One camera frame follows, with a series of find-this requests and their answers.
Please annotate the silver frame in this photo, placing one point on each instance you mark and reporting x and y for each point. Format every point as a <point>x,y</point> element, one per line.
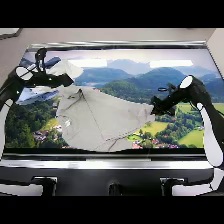
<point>110,164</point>

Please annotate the white garment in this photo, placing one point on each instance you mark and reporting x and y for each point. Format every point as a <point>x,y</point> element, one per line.
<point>68,68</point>

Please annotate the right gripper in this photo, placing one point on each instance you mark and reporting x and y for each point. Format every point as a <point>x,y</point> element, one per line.
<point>159,105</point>

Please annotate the grey shirt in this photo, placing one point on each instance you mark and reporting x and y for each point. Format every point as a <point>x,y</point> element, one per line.
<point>100,120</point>

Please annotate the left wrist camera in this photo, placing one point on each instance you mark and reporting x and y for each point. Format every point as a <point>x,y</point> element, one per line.
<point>40,54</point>

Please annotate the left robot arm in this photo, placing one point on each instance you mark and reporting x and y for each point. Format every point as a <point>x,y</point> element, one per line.
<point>13,85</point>

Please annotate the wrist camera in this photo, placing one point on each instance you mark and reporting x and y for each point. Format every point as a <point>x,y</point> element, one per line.
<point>165,89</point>
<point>40,54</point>

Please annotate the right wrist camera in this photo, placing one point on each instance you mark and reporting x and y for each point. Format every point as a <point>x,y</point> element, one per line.
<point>165,89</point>

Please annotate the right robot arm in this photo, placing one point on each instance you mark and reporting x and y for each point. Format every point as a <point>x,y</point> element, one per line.
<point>210,126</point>

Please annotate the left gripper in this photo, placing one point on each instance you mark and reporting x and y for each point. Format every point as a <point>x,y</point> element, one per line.
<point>64,80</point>

